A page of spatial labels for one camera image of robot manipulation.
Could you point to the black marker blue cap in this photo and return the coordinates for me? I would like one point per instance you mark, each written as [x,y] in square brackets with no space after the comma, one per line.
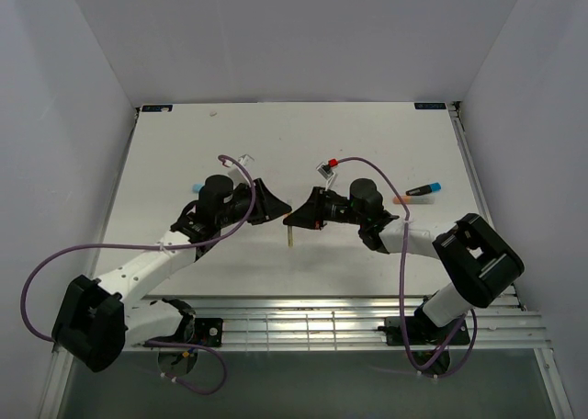
[424,190]

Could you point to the peach cap clear highlighter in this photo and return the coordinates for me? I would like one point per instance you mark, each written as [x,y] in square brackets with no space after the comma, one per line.
[414,200]

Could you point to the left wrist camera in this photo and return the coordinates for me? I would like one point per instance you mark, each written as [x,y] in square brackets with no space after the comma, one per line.
[235,170]

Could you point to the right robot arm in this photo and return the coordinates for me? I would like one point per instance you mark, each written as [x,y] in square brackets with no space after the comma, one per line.
[479,262]

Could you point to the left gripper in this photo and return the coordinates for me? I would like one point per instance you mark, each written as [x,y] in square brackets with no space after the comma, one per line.
[266,206]

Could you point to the left blue corner label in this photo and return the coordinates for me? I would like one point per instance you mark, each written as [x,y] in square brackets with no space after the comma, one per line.
[159,108]

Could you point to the blue corner label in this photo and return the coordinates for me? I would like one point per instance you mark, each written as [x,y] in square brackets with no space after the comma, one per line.
[430,106]
[159,108]

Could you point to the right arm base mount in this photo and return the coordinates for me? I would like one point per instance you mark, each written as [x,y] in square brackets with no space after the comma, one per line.
[422,332]

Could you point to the right blue corner label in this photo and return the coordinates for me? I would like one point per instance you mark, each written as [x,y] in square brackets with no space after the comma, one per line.
[430,106]

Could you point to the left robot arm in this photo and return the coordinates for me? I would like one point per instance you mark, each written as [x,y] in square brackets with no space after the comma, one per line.
[99,317]

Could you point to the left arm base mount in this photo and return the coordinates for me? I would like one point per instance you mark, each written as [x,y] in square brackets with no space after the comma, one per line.
[197,331]

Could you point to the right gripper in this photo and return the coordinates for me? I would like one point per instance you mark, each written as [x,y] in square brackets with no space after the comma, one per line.
[312,213]

